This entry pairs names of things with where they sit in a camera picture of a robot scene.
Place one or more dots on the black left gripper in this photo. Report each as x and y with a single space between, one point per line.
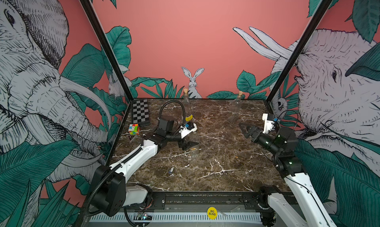
183 145

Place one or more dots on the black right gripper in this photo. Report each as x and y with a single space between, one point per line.
257 135

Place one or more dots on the glass bottle blue label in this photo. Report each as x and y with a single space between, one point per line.
235 107

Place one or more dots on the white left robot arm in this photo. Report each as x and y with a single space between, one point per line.
109 191

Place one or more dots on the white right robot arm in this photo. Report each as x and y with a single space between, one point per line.
290 168

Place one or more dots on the glass bottle yellow price label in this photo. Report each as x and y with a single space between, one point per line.
186 103

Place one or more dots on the colourful rubiks cube on table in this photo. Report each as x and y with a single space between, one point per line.
134 129

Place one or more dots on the black white chessboard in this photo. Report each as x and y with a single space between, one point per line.
140 112

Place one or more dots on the yellow round big blind sticker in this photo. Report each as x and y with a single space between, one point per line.
212 213

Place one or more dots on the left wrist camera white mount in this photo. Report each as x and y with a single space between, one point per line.
188 128

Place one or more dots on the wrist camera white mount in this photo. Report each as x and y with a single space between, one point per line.
269 122
188 128

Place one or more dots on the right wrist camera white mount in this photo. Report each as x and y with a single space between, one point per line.
269 122

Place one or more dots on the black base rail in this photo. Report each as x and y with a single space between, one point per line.
159 200

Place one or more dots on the white perforated cable tray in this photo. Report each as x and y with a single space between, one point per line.
176 217

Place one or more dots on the black right frame post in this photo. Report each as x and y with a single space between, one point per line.
303 41

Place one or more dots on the black frame post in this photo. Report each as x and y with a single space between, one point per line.
98 29
303 41

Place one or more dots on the black left frame post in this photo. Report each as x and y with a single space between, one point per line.
98 29

